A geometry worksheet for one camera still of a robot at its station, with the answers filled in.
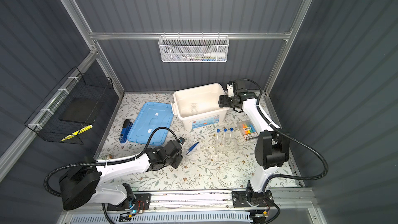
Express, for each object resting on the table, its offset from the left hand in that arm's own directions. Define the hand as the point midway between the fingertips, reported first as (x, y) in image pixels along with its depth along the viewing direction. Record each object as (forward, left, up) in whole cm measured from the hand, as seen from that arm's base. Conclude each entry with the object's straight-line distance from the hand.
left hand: (180, 156), depth 86 cm
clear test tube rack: (+8, -27, -2) cm, 28 cm away
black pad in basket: (+13, +43, +27) cm, 53 cm away
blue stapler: (+22, +35, -1) cm, 41 cm away
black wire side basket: (+4, +51, +32) cm, 60 cm away
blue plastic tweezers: (+6, -7, -2) cm, 9 cm away
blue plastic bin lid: (+32, +21, -2) cm, 38 cm away
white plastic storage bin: (+37, -13, 0) cm, 39 cm away
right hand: (+25, -28, +16) cm, 41 cm away
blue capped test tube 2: (+7, -25, +13) cm, 29 cm away
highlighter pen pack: (+14, -43, 0) cm, 45 cm away
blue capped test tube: (+7, -21, +14) cm, 26 cm away
